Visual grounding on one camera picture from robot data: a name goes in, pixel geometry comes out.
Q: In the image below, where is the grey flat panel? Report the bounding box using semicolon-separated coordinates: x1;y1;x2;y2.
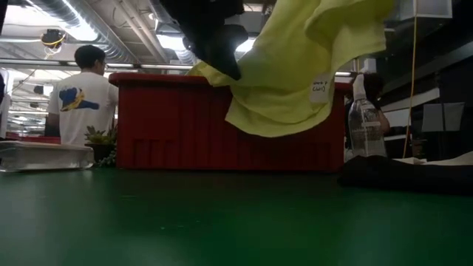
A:
421;102;466;133

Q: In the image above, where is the narrow silver ventilation duct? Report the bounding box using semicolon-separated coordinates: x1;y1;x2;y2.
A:
147;0;197;66

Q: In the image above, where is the white tote bag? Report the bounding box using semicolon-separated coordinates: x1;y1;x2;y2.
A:
392;150;473;166

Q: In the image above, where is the yellow cable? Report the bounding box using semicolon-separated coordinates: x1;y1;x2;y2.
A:
401;14;419;159

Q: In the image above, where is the black garment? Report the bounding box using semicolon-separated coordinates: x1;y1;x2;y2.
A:
336;154;473;197

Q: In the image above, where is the clear spray bottle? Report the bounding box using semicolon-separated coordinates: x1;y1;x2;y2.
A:
347;73;388;159

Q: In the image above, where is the clear box with orange label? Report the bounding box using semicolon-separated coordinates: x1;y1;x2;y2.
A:
0;140;95;173

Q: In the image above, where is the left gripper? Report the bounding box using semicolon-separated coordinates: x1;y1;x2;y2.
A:
158;0;249;81

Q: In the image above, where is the red plastic laundry bin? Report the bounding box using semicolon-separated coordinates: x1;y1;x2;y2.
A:
109;72;353;174

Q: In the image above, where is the red background bin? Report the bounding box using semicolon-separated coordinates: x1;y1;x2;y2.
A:
5;132;62;146

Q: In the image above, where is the small potted succulent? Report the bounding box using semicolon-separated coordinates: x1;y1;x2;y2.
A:
84;124;119;168

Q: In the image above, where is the yellow T-shirt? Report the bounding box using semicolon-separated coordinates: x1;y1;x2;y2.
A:
186;0;395;139

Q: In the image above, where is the wide silver ventilation duct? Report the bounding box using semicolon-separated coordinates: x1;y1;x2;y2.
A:
21;0;134;64

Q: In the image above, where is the long ceiling light strip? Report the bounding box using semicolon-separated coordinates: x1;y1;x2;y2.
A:
105;61;353;78

